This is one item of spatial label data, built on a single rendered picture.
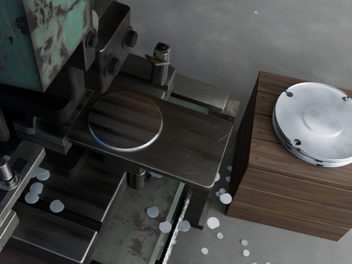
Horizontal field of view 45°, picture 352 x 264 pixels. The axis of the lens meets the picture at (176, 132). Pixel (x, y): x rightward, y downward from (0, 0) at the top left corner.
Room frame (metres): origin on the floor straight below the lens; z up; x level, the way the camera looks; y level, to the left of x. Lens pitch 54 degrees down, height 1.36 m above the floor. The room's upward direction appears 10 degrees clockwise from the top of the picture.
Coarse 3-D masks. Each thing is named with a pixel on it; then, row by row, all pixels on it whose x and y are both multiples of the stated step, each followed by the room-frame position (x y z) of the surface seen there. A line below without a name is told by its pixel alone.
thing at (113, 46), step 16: (96, 0) 0.44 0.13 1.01; (112, 0) 0.48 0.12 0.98; (96, 16) 0.41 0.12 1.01; (112, 16) 0.45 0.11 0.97; (128, 16) 0.46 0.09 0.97; (96, 32) 0.39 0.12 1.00; (112, 32) 0.42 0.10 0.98; (128, 32) 0.46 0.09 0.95; (96, 48) 0.39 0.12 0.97; (112, 48) 0.41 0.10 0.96; (128, 48) 0.47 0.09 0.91; (64, 64) 0.36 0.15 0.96; (96, 64) 0.38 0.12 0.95; (112, 64) 0.39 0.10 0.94; (64, 80) 0.36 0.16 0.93; (80, 80) 0.38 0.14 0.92; (96, 80) 0.38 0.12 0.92; (112, 80) 0.41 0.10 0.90; (64, 96) 0.36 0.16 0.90; (80, 96) 0.37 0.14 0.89
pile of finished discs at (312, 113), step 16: (288, 96) 0.93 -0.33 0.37; (304, 96) 0.93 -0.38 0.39; (320, 96) 0.94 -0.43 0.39; (336, 96) 0.95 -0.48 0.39; (288, 112) 0.85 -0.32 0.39; (304, 112) 0.86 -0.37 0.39; (320, 112) 0.87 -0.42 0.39; (336, 112) 0.88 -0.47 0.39; (288, 128) 0.79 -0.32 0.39; (304, 128) 0.80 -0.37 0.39; (320, 128) 0.80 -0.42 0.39; (336, 128) 0.81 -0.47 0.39; (288, 144) 0.74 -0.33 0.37; (304, 144) 0.74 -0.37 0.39; (320, 144) 0.75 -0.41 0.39; (336, 144) 0.76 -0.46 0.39; (304, 160) 0.71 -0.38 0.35; (320, 160) 0.71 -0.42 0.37; (336, 160) 0.70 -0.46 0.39
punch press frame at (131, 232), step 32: (0, 0) 0.24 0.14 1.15; (32, 0) 0.25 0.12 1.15; (64, 0) 0.29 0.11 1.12; (0, 32) 0.24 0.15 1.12; (32, 32) 0.24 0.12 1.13; (64, 32) 0.28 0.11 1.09; (0, 64) 0.24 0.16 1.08; (32, 64) 0.24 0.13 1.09; (128, 192) 0.36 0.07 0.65; (160, 192) 0.38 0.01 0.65; (128, 224) 0.30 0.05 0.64; (96, 256) 0.24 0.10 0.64; (128, 256) 0.25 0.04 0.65
